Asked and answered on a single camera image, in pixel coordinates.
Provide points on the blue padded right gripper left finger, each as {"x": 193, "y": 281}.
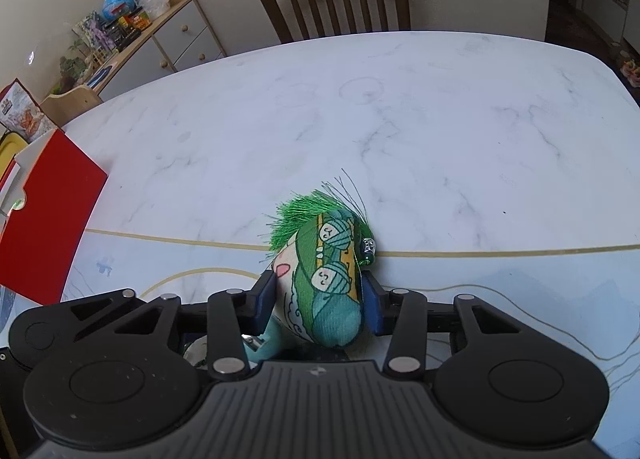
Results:
{"x": 264, "y": 294}

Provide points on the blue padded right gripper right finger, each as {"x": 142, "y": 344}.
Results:
{"x": 373, "y": 301}

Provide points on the light blue plastic sharpener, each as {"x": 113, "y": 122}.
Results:
{"x": 266, "y": 346}

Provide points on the green tasseled fabric sachet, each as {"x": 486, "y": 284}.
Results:
{"x": 320, "y": 243}

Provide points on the red and white cardboard box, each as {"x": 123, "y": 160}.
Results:
{"x": 39, "y": 241}

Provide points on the wooden side cabinet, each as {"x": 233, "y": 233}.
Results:
{"x": 180, "y": 39}

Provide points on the blue round mouse pad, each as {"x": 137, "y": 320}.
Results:
{"x": 102, "y": 76}

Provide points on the yellow tissue box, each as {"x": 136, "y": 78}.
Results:
{"x": 11, "y": 145}

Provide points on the dark glass jar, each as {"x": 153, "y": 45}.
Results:
{"x": 115, "y": 33}

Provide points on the orange labelled jar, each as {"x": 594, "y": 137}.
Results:
{"x": 139, "y": 19}

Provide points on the snack bag with red print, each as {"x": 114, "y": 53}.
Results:
{"x": 21, "y": 114}

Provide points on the blue globe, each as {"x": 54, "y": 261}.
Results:
{"x": 113, "y": 9}

